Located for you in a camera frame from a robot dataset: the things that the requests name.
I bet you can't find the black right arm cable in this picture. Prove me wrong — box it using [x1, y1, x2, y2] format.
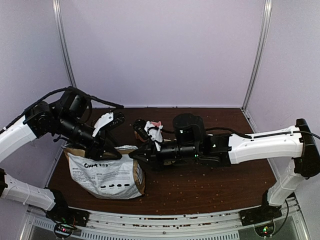
[162, 126, 320, 141]

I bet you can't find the right aluminium frame post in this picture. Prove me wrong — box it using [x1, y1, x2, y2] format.
[241, 0, 273, 112]

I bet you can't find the aluminium frame post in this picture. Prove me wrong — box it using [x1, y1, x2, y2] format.
[241, 0, 273, 112]
[52, 0, 77, 88]

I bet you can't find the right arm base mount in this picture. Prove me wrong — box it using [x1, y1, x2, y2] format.
[238, 206, 282, 226]

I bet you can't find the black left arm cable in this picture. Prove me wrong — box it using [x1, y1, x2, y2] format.
[0, 86, 125, 131]

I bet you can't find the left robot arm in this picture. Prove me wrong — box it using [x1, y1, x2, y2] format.
[0, 86, 125, 222]

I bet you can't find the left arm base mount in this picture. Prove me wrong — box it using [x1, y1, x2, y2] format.
[45, 207, 90, 227]

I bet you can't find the left aluminium frame post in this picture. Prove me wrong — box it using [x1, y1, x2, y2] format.
[52, 0, 77, 88]

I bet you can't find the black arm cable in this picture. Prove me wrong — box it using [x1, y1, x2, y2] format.
[0, 86, 125, 131]
[162, 126, 320, 141]

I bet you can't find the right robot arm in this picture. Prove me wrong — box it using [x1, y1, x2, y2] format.
[129, 113, 320, 221]

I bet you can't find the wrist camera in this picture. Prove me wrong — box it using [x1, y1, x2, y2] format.
[92, 112, 125, 137]
[132, 119, 164, 152]

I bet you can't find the dog food bag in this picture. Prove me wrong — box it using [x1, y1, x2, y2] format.
[63, 145, 146, 200]

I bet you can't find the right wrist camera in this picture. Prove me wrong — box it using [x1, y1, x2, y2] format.
[132, 119, 164, 152]

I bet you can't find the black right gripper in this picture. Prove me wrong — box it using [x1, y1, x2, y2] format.
[128, 138, 200, 173]

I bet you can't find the pink pet bowl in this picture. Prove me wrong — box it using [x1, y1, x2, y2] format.
[134, 120, 163, 140]

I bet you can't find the front aluminium rail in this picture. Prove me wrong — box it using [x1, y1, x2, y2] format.
[24, 197, 308, 240]

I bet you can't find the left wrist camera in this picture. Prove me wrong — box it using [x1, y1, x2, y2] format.
[92, 112, 125, 137]

